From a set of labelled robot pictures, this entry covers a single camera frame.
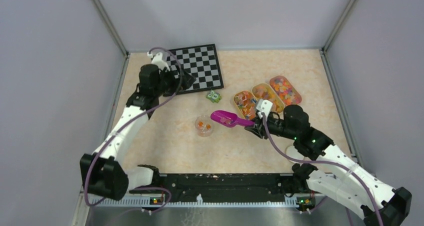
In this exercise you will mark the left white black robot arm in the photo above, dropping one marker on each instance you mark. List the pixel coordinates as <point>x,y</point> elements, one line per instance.
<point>101,172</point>

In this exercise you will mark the green owl toy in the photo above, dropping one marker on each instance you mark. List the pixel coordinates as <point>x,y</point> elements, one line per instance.
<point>214,96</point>

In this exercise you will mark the magenta plastic scoop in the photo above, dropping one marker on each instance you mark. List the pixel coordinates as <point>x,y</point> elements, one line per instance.
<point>229,119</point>

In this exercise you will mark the tray with yellow gummy candies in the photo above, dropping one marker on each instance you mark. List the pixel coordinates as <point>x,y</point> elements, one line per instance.
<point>265,92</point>

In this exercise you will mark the tray with mixed colourful candies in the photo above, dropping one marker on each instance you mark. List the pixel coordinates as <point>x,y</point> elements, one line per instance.
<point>285,90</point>

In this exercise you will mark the clear plastic cup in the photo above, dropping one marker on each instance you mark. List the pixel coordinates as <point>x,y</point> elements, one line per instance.
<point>204,126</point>

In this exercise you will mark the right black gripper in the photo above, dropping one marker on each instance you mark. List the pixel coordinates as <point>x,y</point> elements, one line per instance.
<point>258,129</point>

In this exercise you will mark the tray with orange wrapped candies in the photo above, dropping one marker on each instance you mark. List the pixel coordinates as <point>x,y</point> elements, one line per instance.
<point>245,103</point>

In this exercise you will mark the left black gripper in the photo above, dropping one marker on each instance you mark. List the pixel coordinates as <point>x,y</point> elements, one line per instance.
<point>176,81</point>

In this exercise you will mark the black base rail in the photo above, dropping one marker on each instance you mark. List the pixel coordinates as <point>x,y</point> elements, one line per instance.
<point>228,187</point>

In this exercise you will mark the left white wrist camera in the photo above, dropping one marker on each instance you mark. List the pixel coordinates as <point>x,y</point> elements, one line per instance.
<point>158,60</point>

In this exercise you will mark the white round lid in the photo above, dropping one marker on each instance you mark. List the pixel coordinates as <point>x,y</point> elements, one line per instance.
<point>292,152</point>

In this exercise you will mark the black white chessboard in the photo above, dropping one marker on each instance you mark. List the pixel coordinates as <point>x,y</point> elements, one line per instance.
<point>201,62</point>

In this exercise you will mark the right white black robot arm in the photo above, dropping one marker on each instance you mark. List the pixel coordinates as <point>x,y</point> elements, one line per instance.
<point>326,169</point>

